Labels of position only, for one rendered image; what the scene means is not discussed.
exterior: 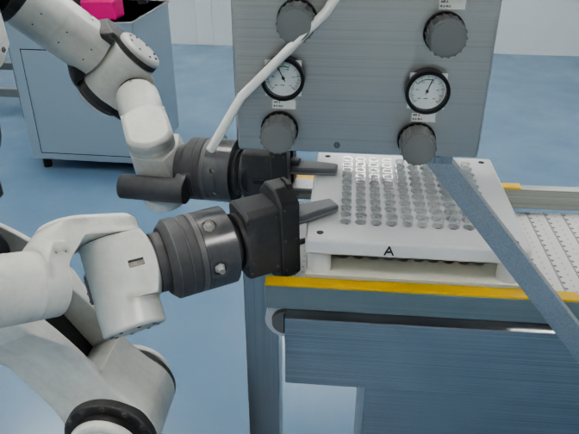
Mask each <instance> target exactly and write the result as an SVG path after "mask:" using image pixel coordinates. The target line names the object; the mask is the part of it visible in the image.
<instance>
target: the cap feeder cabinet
mask: <svg viewBox="0 0 579 434"><path fill-rule="evenodd" d="M122 1H123V8H124V16H122V17H121V18H119V19H117V20H115V21H112V22H113V23H115V24H116V25H117V26H119V27H120V28H121V29H123V30H124V31H125V32H127V33H131V34H133V35H135V36H137V37H138V38H139V39H141V40H142V41H143V42H144V43H146V44H147V45H148V46H149V47H150V48H151V49H152V50H153V52H154V53H155V54H156V55H157V57H158V59H159V67H158V68H157V69H156V70H155V71H154V72H153V73H152V75H153V79H154V82H155V84H156V89H157V90H158V92H159V96H160V99H161V102H162V104H163V106H164V107H165V112H166V114H167V116H168V119H169V122H170V124H171V129H172V132H175V130H176V129H177V128H178V126H179V123H178V113H177V95H176V85H175V77H174V67H173V57H172V48H171V30H170V20H169V10H168V3H169V1H166V0H147V4H138V0H122ZM3 23H4V26H5V29H6V33H7V35H8V39H9V51H10V56H11V60H12V64H13V68H14V72H15V76H16V83H17V88H18V91H19V96H20V99H21V104H22V111H23V115H24V119H25V123H26V127H27V131H28V138H29V143H30V146H31V151H32V154H33V158H42V159H43V163H44V167H52V166H53V161H52V159H63V160H80V161H97V162H113V163H130V164H132V163H133V162H132V159H131V156H130V153H129V150H128V145H127V142H126V139H125V135H124V131H123V127H122V124H121V121H120V120H119V119H117V118H116V117H114V116H105V115H101V114H99V113H97V112H96V111H95V110H94V109H93V108H91V107H90V106H89V105H88V104H87V103H86V102H85V101H84V100H83V99H82V97H81V96H80V95H79V93H78V88H77V87H76V86H75V85H74V83H73V82H72V80H71V78H70V76H69V71H68V67H67V64H66V63H65V62H63V61H62V60H60V59H59V58H57V57H56V56H54V55H53V54H51V53H50V52H49V51H47V50H46V49H44V48H43V47H41V46H39V45H38V44H36V43H35V42H33V41H32V40H30V39H29V38H28V37H26V36H25V35H24V34H22V33H20V32H19V31H17V30H16V29H14V28H12V27H11V26H10V25H9V24H7V23H6V22H3Z"/></svg>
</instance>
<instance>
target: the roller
mask: <svg viewBox="0 0 579 434"><path fill-rule="evenodd" d="M286 313H287V308H282V309H278V310H277V311H276V312H274V314H273V315H272V325H273V327H274V329H275V330H277V331H278V332H281V333H284V318H285V314H286Z"/></svg>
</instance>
